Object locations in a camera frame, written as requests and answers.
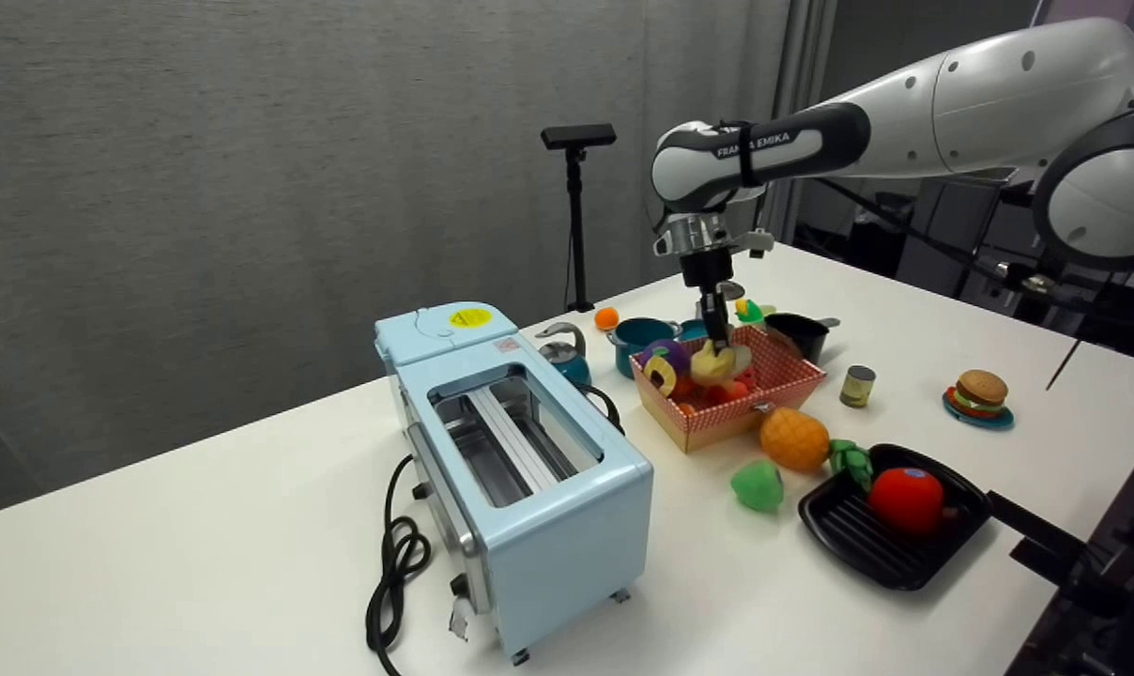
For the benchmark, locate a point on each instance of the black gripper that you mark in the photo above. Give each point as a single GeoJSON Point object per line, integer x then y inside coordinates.
{"type": "Point", "coordinates": [709, 270]}

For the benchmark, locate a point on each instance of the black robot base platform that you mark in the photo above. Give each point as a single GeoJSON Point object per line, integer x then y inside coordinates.
{"type": "Point", "coordinates": [1117, 586]}

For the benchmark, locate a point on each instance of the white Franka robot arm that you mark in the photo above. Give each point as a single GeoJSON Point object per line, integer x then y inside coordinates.
{"type": "Point", "coordinates": [968, 107]}

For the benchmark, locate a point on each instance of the green yellow stacked toy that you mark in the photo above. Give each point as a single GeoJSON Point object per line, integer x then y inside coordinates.
{"type": "Point", "coordinates": [750, 315]}

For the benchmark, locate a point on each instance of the purple eggplant plush toy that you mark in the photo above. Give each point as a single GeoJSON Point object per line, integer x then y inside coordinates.
{"type": "Point", "coordinates": [674, 361]}

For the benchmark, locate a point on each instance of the teal toy pot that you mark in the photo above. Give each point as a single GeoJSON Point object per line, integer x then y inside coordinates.
{"type": "Point", "coordinates": [645, 348]}

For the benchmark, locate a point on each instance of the orange red plush toy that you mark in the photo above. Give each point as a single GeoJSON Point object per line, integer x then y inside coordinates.
{"type": "Point", "coordinates": [732, 394]}

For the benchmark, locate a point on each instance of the black toy pot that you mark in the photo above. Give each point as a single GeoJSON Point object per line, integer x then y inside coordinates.
{"type": "Point", "coordinates": [799, 335]}

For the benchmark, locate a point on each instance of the red checkered cardboard box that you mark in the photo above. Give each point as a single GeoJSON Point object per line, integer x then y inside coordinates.
{"type": "Point", "coordinates": [729, 425]}

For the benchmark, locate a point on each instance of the silver teal toy kettle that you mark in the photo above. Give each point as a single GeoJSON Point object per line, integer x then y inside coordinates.
{"type": "Point", "coordinates": [572, 367]}

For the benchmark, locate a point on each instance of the orange pineapple plush toy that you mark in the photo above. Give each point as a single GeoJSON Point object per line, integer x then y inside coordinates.
{"type": "Point", "coordinates": [793, 442]}

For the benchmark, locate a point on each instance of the green plush toy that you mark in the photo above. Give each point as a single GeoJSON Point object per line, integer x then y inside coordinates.
{"type": "Point", "coordinates": [755, 487]}

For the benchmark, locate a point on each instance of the red tomato plush toy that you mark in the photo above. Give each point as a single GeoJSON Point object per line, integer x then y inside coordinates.
{"type": "Point", "coordinates": [905, 501]}

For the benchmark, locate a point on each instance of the toy burger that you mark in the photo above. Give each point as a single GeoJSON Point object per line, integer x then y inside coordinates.
{"type": "Point", "coordinates": [982, 394]}

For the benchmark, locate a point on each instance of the small orange ball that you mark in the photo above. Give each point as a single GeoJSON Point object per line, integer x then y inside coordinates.
{"type": "Point", "coordinates": [605, 320]}

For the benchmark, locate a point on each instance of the small tin can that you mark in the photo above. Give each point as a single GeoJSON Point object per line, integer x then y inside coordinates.
{"type": "Point", "coordinates": [859, 390]}

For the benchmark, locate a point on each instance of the light blue toaster oven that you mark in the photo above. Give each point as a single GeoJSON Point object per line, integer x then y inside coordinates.
{"type": "Point", "coordinates": [531, 526]}

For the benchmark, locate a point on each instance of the black ridged plastic tray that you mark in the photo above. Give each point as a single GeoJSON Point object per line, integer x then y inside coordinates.
{"type": "Point", "coordinates": [890, 549]}

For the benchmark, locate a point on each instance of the black camera on stand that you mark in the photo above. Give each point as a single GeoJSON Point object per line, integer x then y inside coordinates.
{"type": "Point", "coordinates": [577, 191]}

